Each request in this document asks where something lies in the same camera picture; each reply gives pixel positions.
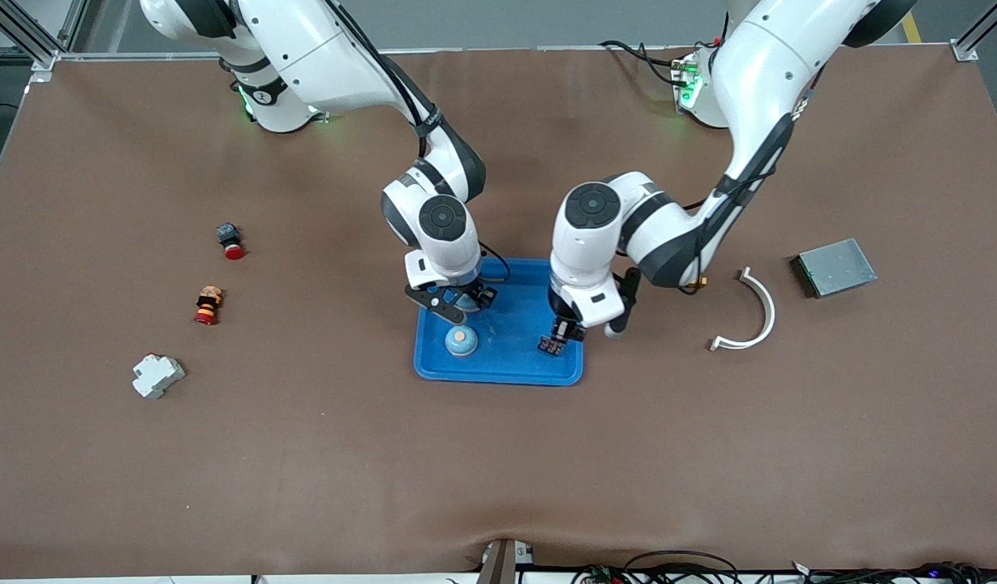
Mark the blue desk bell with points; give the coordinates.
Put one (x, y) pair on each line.
(461, 341)
(467, 302)

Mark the black capacitor block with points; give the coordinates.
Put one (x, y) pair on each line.
(551, 347)

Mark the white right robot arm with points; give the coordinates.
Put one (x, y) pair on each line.
(320, 57)

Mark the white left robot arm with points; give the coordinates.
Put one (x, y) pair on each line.
(758, 73)

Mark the blue plastic tray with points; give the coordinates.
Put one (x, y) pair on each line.
(506, 357)

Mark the red button with dark body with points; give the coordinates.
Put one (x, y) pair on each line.
(231, 242)

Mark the red black orange push button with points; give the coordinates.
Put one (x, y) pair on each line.
(208, 306)

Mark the grey metal box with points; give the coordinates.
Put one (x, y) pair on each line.
(835, 268)

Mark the white circuit breaker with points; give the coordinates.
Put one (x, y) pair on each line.
(157, 377)

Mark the white curved plastic bracket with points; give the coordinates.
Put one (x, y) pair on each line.
(768, 312)

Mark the silver table edge rail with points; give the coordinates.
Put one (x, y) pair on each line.
(506, 49)

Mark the grey metal camera mount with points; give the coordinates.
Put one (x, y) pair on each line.
(502, 564)

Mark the aluminium frame profile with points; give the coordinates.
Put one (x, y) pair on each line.
(44, 58)
(964, 50)

